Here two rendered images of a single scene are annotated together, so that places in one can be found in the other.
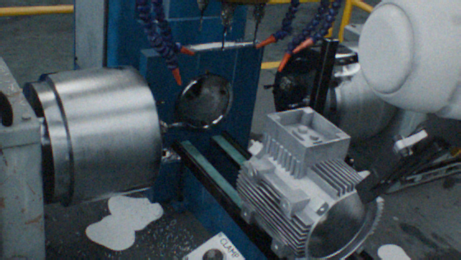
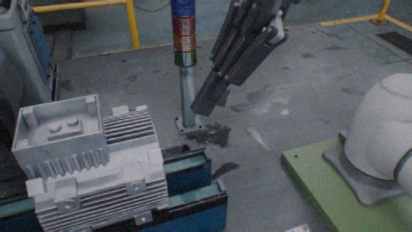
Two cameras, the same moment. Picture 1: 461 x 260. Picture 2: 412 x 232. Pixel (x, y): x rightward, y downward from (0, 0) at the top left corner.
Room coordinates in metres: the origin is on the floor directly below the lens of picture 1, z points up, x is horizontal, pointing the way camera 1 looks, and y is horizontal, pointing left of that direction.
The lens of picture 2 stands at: (0.59, 0.15, 1.45)
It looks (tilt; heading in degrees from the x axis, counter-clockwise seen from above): 40 degrees down; 287
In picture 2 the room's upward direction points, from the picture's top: straight up
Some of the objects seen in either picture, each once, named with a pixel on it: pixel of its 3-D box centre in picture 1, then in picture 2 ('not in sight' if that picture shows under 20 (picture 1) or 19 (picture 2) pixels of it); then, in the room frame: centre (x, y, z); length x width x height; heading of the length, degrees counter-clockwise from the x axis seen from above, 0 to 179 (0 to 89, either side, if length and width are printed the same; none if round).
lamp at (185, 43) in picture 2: not in sight; (184, 38); (0.86, -0.53, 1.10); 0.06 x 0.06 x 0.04
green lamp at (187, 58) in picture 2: not in sight; (185, 54); (0.86, -0.53, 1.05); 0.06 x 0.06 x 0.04
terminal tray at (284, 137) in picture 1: (304, 142); (66, 136); (0.91, -0.12, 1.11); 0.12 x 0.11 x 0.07; 36
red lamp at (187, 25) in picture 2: not in sight; (183, 22); (0.86, -0.53, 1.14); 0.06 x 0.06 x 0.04
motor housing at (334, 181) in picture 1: (307, 197); (104, 167); (0.88, -0.15, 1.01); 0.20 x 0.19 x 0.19; 36
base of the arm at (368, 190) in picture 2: not in sight; (368, 158); (0.35, -0.48, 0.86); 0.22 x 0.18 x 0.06; 122
